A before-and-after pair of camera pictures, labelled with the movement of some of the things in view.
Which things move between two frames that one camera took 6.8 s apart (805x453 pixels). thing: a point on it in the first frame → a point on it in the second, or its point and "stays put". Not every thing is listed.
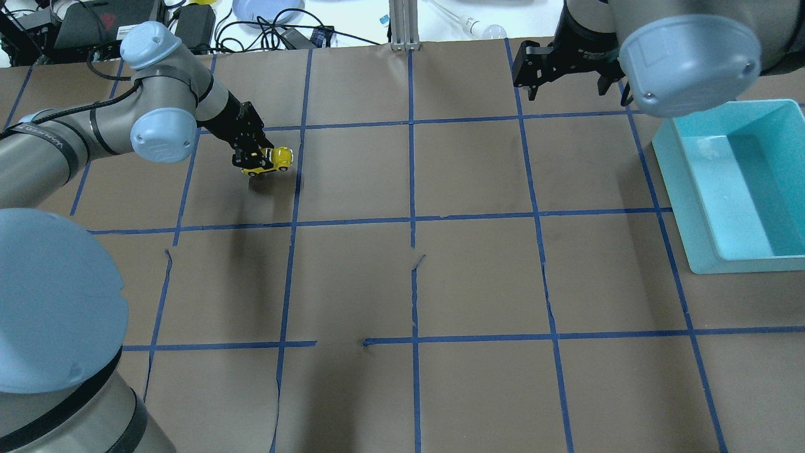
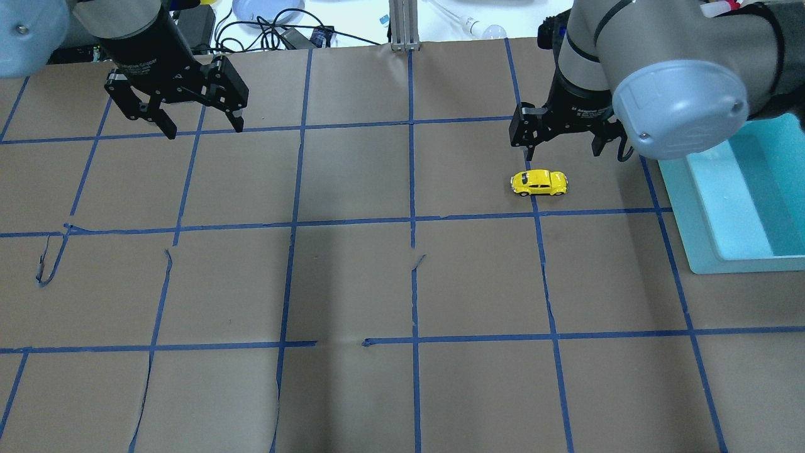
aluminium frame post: (404, 25) stays put
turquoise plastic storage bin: (734, 177) stays put
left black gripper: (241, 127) → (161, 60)
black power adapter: (194, 26) stays put
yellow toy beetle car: (282, 157) → (539, 182)
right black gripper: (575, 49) → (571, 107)
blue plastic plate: (248, 11) stays put
